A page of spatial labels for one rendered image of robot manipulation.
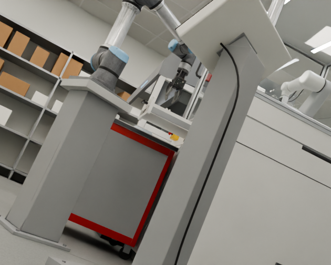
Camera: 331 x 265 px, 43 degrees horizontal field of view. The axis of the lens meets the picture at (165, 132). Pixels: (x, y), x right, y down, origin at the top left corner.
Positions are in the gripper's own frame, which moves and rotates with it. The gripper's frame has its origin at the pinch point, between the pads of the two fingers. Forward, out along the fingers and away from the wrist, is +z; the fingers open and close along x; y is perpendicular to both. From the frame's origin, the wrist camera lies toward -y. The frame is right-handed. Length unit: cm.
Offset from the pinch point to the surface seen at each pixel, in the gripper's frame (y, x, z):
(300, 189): 51, 72, 24
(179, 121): 9.5, 9.6, 11.1
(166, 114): 9.6, 0.8, 11.0
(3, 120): -358, -138, 29
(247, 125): 51, 33, 8
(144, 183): -15, 10, 50
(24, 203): 37, -47, 86
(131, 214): -15, 10, 71
